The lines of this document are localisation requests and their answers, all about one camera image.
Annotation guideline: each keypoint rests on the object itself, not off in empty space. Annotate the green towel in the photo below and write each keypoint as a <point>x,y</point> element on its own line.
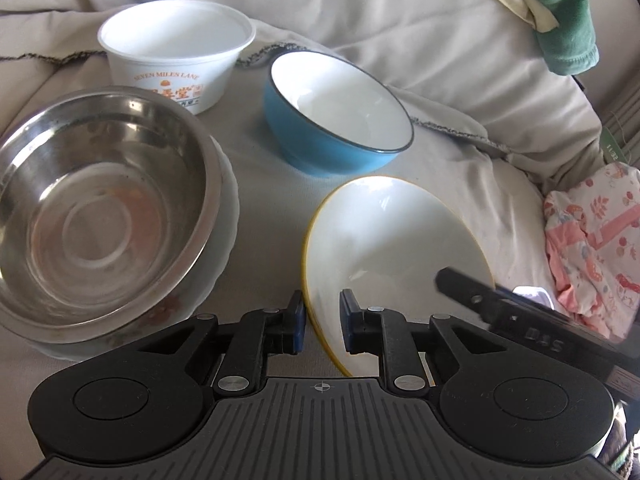
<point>565,20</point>

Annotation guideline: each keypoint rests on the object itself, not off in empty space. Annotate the stainless steel bowl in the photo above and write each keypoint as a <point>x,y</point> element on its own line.
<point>100,210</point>

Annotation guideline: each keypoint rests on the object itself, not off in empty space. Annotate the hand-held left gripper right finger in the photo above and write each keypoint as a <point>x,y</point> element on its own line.
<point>348,322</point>

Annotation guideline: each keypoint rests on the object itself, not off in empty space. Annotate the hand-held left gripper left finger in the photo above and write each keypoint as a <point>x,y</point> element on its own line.
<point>296,322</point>

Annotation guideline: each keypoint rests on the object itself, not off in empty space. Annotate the pink patterned cloth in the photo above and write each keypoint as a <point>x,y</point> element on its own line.
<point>595,240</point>

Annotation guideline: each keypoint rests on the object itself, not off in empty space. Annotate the grey blanket with stitched edge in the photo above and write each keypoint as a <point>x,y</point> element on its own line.
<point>260,200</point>

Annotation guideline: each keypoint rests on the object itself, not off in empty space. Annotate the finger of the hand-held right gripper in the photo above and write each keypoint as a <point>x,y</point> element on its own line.
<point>465,292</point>

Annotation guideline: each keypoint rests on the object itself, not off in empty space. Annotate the white printed plastic bowl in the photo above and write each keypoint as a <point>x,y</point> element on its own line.
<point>150,75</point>

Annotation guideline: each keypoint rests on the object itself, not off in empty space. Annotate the white scalloped plate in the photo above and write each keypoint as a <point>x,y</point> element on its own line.
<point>226,220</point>

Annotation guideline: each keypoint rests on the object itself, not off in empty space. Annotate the green paper tag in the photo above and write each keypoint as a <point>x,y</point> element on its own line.
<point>614,146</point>

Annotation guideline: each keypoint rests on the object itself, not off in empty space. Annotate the small white object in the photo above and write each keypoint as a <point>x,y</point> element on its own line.
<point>532,296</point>

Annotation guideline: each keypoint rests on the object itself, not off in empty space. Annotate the blue ceramic bowl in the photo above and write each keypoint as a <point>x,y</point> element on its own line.
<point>320,135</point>

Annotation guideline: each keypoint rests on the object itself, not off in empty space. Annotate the white bowl with yellow rim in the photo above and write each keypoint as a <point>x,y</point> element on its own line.
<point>395,245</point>

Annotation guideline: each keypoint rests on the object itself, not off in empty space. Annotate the beige quilt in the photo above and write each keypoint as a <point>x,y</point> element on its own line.
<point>400,15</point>

